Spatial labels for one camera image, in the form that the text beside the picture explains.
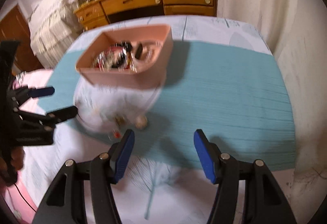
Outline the white lace furniture cover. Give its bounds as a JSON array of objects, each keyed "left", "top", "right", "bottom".
[{"left": 28, "top": 0, "right": 87, "bottom": 68}]

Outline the brown wooden door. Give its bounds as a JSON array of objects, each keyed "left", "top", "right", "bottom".
[{"left": 1, "top": 4, "right": 44, "bottom": 72}]

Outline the wooden desk with drawers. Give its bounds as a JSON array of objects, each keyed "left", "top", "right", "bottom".
[{"left": 74, "top": 0, "right": 218, "bottom": 31}]

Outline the flower shell charm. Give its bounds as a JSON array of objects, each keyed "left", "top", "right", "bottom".
[{"left": 110, "top": 115, "right": 148, "bottom": 139}]

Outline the person's left hand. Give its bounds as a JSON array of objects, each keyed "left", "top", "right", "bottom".
[{"left": 1, "top": 147, "right": 25, "bottom": 181}]

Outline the pink plastic tray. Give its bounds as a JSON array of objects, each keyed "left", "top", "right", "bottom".
[{"left": 75, "top": 24, "right": 174, "bottom": 90}]

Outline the black bead bracelet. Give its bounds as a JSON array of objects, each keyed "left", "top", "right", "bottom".
[{"left": 111, "top": 40, "right": 144, "bottom": 70}]

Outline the white floral curtain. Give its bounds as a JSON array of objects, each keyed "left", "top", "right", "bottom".
[{"left": 217, "top": 0, "right": 326, "bottom": 223}]

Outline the pink blanket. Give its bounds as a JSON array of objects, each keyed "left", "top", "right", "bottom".
[{"left": 1, "top": 181, "right": 37, "bottom": 223}]

